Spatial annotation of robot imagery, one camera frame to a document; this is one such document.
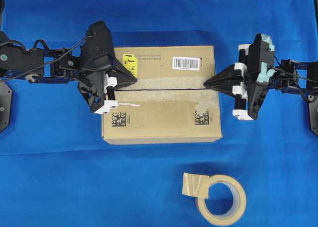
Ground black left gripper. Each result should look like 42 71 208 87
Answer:
78 21 137 115

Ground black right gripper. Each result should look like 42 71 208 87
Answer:
203 34 275 120

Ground brown cardboard box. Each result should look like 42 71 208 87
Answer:
101 45 223 145

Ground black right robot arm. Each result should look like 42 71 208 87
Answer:
203 34 318 121

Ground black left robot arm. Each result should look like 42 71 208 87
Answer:
0 21 138 114

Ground blue table cloth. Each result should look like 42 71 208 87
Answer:
0 0 318 227

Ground beige packing tape roll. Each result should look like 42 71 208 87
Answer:
182 172 247 227

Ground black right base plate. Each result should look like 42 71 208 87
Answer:
309 100 318 136

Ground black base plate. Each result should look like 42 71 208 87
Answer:
309 100 318 136
0 82 12 132

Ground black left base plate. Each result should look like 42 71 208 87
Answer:
0 82 12 132

